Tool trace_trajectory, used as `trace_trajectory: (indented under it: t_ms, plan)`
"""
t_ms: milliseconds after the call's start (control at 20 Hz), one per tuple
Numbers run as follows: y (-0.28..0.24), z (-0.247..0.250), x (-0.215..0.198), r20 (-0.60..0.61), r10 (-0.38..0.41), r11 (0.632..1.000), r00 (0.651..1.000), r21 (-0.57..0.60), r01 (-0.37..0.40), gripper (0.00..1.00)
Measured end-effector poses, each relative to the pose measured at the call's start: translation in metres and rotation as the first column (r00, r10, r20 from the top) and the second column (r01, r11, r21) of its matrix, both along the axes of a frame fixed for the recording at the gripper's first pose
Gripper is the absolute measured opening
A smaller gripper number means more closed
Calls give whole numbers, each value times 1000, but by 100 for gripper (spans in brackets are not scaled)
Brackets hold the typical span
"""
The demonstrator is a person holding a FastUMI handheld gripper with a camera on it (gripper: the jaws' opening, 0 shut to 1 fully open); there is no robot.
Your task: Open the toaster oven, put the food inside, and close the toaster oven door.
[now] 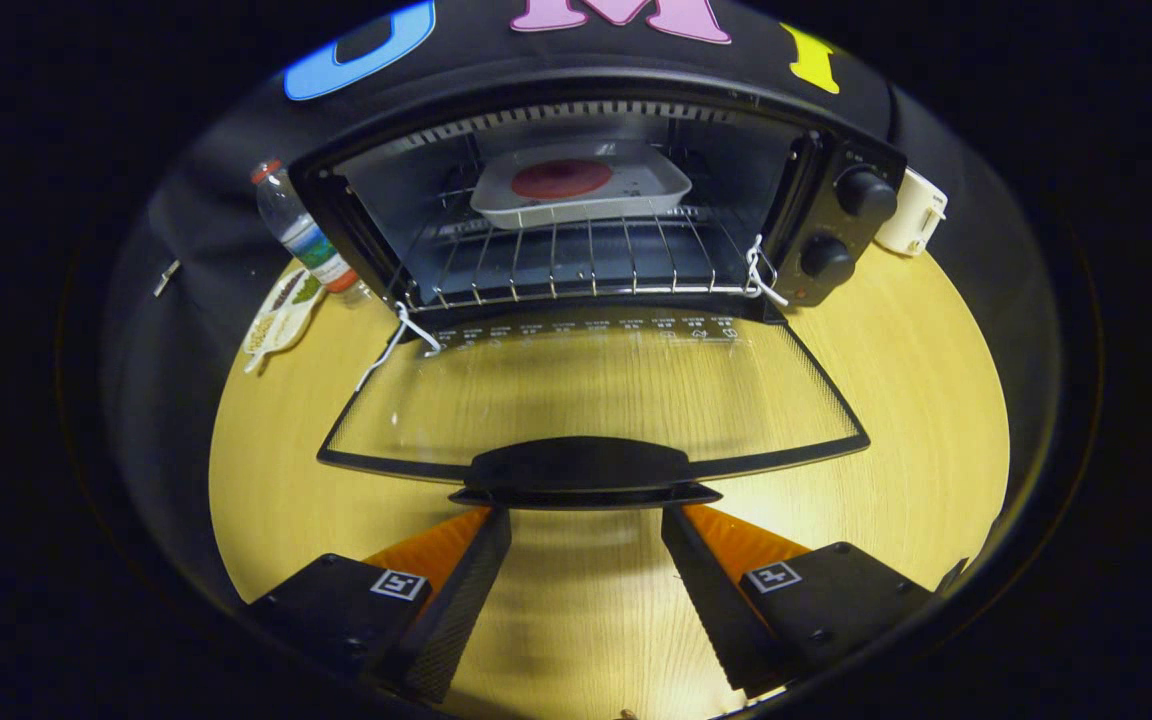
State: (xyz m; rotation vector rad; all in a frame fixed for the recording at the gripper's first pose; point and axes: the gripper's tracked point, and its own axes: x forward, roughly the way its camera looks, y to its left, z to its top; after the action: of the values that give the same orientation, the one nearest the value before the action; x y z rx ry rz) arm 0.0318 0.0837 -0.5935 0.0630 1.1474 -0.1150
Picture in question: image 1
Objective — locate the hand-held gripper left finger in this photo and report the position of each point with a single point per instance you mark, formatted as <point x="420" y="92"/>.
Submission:
<point x="456" y="610"/>

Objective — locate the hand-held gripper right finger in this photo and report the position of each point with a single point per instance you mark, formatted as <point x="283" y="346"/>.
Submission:
<point x="716" y="600"/>

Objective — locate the black toaster oven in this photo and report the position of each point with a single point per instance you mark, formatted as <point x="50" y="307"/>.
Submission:
<point x="836" y="230"/>

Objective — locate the white square food plate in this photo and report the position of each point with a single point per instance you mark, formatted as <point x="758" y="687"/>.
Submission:
<point x="656" y="185"/>

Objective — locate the pink ham slice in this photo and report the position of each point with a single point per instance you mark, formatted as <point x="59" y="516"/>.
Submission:
<point x="561" y="179"/>

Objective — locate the white pop-up toaster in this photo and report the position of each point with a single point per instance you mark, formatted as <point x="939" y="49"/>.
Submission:
<point x="914" y="212"/>

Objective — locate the white divided snack dish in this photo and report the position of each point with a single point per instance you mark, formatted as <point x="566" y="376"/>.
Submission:
<point x="281" y="320"/>

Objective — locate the clear plastic water bottle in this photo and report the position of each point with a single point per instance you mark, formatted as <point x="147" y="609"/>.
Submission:
<point x="301" y="230"/>

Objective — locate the silver clip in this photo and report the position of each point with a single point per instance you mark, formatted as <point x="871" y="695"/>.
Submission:
<point x="167" y="278"/>

